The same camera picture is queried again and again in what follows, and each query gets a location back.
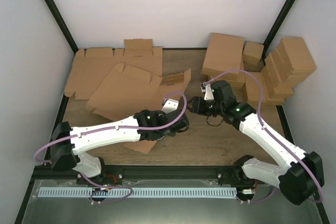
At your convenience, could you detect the brown cardboard box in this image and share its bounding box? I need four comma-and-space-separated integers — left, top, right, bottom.
85, 62, 192, 155

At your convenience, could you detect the middle folded cardboard box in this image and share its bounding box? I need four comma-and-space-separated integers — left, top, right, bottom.
242, 72, 266, 109

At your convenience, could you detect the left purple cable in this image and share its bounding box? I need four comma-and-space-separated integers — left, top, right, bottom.
34, 91, 187, 162

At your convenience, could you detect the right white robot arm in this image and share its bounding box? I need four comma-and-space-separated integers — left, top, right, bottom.
187, 80, 324, 205

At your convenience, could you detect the large folded cardboard box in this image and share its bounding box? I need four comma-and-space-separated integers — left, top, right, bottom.
201, 33, 244, 77

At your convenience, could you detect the light blue slotted cable duct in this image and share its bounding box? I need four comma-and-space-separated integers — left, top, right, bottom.
38, 187, 237, 199

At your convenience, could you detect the small folded cardboard box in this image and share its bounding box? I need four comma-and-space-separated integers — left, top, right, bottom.
243, 41, 264, 66

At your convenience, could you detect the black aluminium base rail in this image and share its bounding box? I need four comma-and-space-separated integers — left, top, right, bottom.
34, 165, 276, 183

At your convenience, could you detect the black frame post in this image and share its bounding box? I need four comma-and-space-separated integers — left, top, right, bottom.
263, 0, 296, 53
44, 0, 79, 53

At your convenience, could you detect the leaning folded cardboard box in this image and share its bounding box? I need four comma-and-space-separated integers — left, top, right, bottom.
261, 51, 293, 99

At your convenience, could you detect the right black frame post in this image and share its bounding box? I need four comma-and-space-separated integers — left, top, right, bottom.
263, 0, 296, 53

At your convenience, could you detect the flat cardboard sheet stack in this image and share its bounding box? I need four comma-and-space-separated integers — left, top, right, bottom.
64, 39, 163, 100

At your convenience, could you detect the low cardboard box stack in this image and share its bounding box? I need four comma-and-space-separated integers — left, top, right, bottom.
266, 97, 285, 105

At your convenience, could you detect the left black frame post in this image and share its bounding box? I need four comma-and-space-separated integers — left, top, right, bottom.
44, 0, 79, 53

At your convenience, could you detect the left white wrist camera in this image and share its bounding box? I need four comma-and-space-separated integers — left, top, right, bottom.
161, 99, 179, 114

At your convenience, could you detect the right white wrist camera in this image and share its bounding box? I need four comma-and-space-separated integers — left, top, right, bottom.
201, 82, 214, 101

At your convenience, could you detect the tall folded cardboard box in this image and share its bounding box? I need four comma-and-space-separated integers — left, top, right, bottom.
276, 37, 317, 82

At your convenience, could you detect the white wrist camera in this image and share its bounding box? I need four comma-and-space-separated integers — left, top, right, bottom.
161, 99, 179, 114
201, 82, 214, 101

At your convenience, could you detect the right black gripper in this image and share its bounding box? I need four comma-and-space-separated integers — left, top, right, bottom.
184, 97, 224, 117

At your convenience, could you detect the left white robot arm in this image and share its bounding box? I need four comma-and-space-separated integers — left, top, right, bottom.
50, 109, 189, 184

